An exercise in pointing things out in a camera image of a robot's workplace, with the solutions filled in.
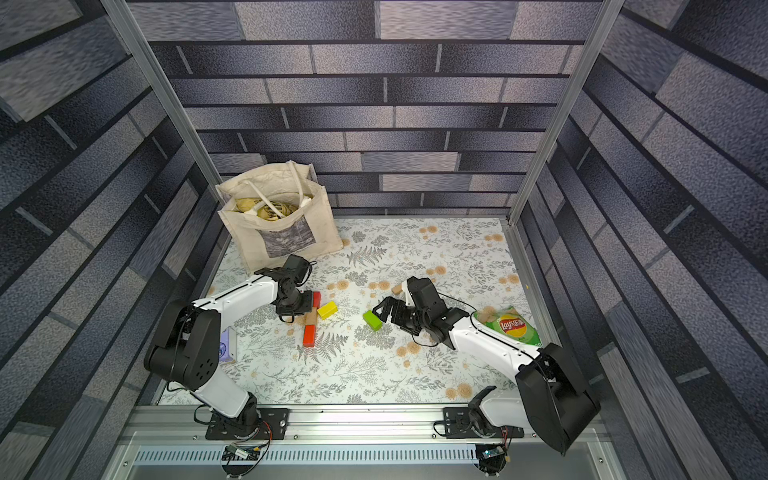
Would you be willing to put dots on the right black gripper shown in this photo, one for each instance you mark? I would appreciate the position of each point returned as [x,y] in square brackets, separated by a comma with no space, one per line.
[396,311]

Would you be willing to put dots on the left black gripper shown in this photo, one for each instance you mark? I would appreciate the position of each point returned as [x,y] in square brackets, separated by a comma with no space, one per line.
[305,309]

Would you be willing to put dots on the green block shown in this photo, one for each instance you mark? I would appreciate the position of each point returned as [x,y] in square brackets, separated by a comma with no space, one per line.
[372,320]

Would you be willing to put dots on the natural wood block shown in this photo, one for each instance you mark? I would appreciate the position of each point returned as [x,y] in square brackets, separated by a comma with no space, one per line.
[311,317]

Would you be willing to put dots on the yellow block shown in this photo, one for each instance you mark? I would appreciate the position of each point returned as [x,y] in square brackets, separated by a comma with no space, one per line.
[328,310]

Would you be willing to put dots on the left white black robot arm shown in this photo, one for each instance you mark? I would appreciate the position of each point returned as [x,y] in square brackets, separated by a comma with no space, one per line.
[193,339]

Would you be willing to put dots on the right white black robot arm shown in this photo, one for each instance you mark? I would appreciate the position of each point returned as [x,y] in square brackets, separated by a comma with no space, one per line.
[552,398]

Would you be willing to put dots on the purple tissue pack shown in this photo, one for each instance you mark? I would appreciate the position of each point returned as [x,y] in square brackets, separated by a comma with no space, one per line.
[227,346]

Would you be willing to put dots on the beige canvas tote bag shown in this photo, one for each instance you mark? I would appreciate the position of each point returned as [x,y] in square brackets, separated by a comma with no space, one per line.
[277,210]

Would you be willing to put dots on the green chips bag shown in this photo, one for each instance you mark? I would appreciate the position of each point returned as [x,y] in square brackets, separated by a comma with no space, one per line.
[510,323]

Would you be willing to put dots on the left circuit board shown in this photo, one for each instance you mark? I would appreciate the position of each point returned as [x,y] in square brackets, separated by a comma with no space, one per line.
[239,453]

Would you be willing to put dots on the circuit board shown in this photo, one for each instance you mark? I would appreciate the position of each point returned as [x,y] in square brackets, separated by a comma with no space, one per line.
[491,452]
[239,453]

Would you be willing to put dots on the right circuit board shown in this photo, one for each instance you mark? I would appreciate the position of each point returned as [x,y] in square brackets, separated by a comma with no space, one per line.
[491,452]

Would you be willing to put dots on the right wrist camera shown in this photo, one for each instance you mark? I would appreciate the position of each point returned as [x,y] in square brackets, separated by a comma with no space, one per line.
[407,294]

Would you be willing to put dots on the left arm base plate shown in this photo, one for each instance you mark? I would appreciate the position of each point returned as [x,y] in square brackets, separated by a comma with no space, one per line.
[261,424]

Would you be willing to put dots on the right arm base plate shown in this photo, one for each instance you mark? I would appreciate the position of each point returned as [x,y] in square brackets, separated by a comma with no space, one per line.
[465,423]

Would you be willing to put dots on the aluminium front rail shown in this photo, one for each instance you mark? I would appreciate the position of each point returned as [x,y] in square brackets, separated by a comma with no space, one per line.
[348,442]

